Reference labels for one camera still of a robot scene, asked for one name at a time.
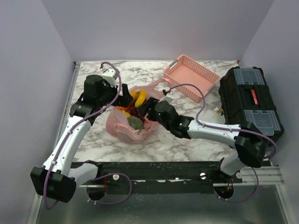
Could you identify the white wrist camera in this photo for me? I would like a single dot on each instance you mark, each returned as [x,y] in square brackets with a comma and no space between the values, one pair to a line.
[168,96]
[110,76]

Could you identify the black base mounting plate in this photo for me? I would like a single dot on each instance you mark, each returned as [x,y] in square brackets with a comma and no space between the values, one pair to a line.
[160,177]

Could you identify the small yellow black object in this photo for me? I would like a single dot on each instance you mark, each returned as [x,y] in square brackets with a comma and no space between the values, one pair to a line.
[219,111]

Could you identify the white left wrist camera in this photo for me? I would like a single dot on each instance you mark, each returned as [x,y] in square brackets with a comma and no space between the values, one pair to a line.
[110,76]

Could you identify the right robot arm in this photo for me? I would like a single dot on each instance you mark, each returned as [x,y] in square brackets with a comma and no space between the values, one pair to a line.
[248,142]

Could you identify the dark red fake grapes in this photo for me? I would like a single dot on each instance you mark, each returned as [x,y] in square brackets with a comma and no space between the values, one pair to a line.
[132,110]

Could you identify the yellow fake banana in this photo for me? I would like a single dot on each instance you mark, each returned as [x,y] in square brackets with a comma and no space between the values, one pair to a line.
[139,97]

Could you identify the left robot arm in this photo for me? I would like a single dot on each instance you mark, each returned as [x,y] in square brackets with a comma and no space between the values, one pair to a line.
[55,179]

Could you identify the pink perforated plastic basket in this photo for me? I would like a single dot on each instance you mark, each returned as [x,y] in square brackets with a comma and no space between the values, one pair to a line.
[185,70]

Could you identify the black plastic toolbox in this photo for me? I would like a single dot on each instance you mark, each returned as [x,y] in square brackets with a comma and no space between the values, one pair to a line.
[245,96]

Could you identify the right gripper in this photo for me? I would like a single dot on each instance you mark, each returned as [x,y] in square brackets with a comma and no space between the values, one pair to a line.
[150,103]

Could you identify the green fake melon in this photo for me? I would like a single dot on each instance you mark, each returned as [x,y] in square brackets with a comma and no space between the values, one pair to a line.
[135,123]

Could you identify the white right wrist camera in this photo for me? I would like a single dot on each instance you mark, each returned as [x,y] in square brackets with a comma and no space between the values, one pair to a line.
[168,96]

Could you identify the pink plastic bag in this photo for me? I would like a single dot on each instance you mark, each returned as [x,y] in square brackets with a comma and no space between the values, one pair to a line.
[125,123]

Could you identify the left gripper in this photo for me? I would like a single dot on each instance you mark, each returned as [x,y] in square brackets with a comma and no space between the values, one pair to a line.
[124,100]

